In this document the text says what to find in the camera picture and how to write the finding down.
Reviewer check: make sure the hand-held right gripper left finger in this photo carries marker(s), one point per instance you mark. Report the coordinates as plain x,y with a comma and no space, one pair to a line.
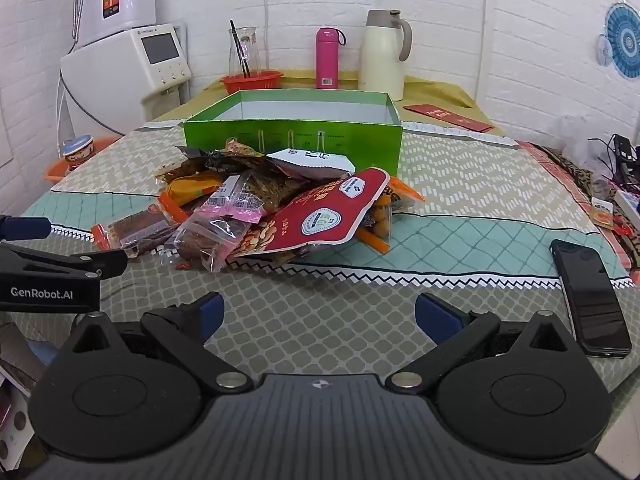
212,312

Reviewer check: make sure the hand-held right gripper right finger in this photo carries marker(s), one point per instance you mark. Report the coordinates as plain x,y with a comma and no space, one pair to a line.
432,315

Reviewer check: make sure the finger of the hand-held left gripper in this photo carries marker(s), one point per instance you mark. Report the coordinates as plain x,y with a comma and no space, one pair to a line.
107,262
25,228

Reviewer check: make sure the orange-edged red-brown bar packet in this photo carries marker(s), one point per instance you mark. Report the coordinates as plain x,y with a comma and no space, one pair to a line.
140,232

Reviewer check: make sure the clear packet of brown snacks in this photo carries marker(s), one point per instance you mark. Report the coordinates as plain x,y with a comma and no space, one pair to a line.
212,237

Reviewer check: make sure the orange yellow snack packet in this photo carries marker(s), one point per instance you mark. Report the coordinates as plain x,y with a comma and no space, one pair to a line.
192,190

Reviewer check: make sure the orange-edged clear snack packet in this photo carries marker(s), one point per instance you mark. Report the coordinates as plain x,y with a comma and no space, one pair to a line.
382,215

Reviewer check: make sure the pink-edged clear snack packet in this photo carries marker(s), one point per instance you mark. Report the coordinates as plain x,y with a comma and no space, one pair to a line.
237,197

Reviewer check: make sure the clear packet of brown strips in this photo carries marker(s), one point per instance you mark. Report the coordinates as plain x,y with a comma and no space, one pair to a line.
280,190

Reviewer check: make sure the dark brown snack packet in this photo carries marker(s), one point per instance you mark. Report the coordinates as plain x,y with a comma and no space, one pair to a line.
210,162

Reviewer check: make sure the red nut pouch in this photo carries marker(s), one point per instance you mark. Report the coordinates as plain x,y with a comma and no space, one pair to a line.
325,210

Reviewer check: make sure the small orange patterned packet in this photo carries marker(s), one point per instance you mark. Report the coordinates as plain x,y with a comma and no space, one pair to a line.
245,147

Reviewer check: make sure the white serrated snack packet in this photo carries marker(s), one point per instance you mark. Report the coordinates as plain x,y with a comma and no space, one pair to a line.
310,162

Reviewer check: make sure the green cardboard box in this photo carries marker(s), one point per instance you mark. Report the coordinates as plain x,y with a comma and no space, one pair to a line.
295,132

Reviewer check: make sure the printed paper cup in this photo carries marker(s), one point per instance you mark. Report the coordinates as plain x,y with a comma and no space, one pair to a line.
77,152

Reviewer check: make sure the patterned quilted blanket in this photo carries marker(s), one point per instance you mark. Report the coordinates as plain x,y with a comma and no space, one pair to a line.
310,310

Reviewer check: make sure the orange plastic basin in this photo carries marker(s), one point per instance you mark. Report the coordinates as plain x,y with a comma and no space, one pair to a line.
102,145

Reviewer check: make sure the black smartphone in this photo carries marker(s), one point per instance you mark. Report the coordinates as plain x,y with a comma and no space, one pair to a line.
592,300

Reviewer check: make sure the white appliance with screen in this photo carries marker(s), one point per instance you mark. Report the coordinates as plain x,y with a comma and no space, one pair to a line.
110,75

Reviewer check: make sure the red envelope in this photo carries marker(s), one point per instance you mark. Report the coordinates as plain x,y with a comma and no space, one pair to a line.
450,117

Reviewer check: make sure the small orange sachet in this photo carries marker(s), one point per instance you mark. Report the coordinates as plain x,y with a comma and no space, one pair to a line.
602,212

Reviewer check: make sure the clear plastic bag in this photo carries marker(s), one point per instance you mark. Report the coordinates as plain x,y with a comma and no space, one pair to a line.
580,140

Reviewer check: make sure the red plastic basket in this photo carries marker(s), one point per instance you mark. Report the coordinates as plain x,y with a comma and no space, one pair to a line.
255,84

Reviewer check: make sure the black straws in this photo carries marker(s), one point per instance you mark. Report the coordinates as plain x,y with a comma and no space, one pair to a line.
240,50

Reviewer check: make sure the glass carafe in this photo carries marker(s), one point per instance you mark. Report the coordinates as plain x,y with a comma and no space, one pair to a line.
252,50

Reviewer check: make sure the cream thermos jug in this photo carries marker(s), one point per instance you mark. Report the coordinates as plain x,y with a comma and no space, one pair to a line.
382,60

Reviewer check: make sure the pink thermos bottle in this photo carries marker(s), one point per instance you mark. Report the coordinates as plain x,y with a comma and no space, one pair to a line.
327,60

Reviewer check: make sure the large blue round wall decoration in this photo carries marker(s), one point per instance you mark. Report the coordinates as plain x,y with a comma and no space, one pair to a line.
625,40

